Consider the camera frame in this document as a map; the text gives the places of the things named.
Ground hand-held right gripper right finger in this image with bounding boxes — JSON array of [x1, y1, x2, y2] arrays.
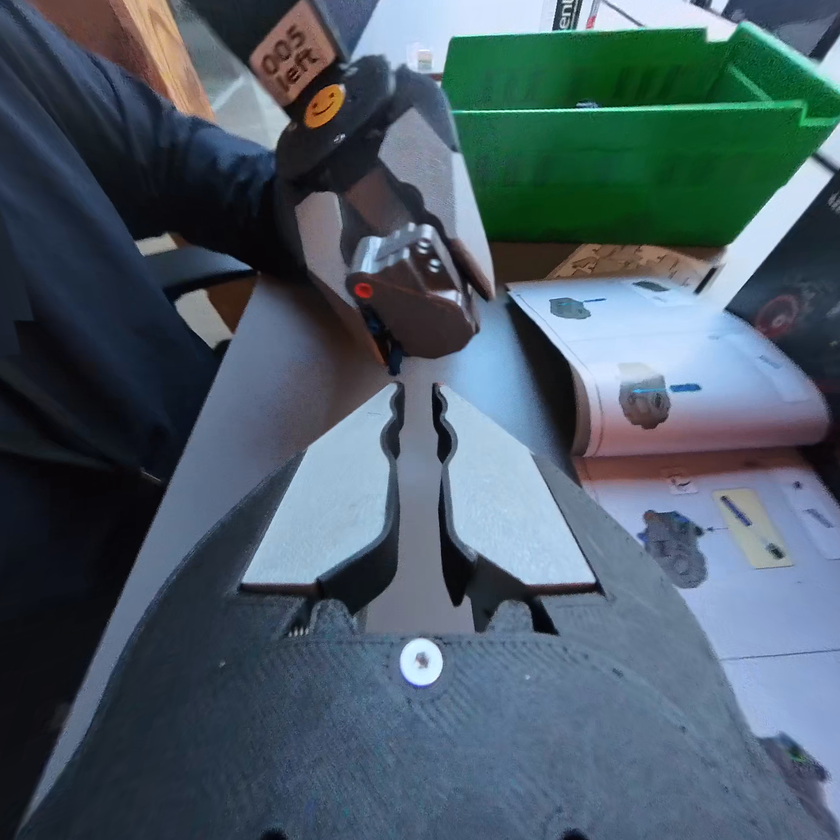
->
[[431, 382, 599, 632]]

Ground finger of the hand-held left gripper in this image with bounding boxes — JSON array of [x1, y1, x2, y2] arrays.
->
[[374, 108, 497, 304], [292, 189, 395, 365]]

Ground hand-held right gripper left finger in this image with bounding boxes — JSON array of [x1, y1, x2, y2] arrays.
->
[[241, 382, 401, 616]]

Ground grey lego motor block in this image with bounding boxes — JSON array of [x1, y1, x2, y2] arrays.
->
[[344, 223, 480, 361]]

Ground person's left forearm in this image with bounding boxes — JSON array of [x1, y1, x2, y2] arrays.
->
[[66, 39, 296, 280]]

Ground dark lego set box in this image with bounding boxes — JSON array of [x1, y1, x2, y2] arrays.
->
[[725, 174, 840, 382]]

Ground loose dark lego pieces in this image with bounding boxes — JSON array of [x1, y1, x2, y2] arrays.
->
[[755, 731, 831, 785]]

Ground black office chair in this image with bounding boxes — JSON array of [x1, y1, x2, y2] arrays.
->
[[134, 243, 257, 342]]

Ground green plastic bin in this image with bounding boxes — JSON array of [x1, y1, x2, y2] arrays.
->
[[441, 21, 840, 247]]

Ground wooden puzzle sheet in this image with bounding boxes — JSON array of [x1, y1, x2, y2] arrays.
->
[[489, 241, 728, 296]]

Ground clear water bottle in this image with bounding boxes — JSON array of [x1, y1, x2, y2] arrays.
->
[[541, 0, 601, 32]]

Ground white instruction booklet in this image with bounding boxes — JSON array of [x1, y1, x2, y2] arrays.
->
[[507, 276, 840, 775]]

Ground person's dark blue clothing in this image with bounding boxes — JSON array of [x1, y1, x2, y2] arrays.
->
[[0, 0, 231, 664]]

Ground wooden post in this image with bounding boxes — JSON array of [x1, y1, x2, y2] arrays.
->
[[33, 0, 217, 126]]

